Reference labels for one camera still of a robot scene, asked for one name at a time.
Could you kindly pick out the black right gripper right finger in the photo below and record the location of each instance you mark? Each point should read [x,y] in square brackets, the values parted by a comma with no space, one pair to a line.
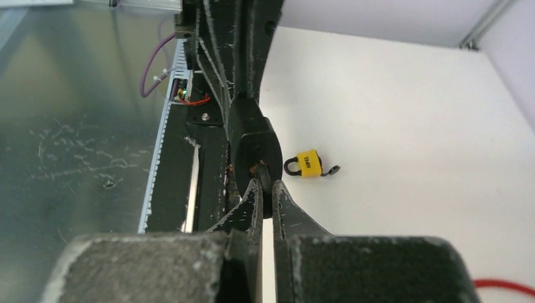
[313,265]

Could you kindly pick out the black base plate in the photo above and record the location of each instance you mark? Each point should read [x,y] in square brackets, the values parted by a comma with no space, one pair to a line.
[188,177]

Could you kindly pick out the aluminium frame rail right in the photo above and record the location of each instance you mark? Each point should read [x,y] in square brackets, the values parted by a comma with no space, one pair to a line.
[492,15]

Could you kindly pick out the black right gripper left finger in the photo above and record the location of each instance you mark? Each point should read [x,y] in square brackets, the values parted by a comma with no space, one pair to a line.
[222,264]

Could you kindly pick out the yellow padlock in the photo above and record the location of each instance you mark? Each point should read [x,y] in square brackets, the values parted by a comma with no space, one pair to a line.
[307,164]

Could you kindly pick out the red cable lock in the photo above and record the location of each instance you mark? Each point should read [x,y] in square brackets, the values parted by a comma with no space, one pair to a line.
[504,284]

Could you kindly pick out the black padlock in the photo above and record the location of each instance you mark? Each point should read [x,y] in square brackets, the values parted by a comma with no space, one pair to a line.
[253,141]

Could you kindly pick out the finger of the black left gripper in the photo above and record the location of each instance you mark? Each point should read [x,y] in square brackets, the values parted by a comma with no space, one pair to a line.
[218,29]
[261,21]

